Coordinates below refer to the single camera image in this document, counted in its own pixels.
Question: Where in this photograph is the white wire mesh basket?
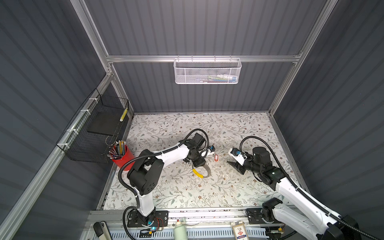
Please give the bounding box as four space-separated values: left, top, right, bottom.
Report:
173 58 242 85

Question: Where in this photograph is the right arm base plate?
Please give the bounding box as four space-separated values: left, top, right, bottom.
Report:
246 208 270 224

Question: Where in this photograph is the white bottle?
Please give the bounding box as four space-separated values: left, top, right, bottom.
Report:
174 220 188 240

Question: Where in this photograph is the playing card box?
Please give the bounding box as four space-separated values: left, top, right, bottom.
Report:
231 222 249 240

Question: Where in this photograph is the right black cable conduit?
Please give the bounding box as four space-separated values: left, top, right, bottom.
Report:
239 135 382 240

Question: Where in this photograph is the black wire basket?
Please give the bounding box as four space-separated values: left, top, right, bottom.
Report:
57 90 130 164

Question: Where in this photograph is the yellow marker in basket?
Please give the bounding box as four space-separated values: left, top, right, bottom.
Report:
120 108 128 122

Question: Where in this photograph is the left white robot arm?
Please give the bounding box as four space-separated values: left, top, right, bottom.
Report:
125 133 216 225

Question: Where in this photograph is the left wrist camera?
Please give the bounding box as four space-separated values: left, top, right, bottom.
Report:
208 146 216 153

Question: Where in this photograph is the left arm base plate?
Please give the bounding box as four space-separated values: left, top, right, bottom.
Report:
127 210 169 228

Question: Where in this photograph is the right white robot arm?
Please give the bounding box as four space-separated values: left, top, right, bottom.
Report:
229 147 362 240

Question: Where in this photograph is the black cable conduit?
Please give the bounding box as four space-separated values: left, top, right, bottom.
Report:
239 135 382 240
117 128 211 240

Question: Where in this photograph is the red pencil cup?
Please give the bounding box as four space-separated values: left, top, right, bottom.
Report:
107 141 135 169

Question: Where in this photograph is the left black cable conduit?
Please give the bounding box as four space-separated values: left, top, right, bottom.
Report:
117 128 211 240

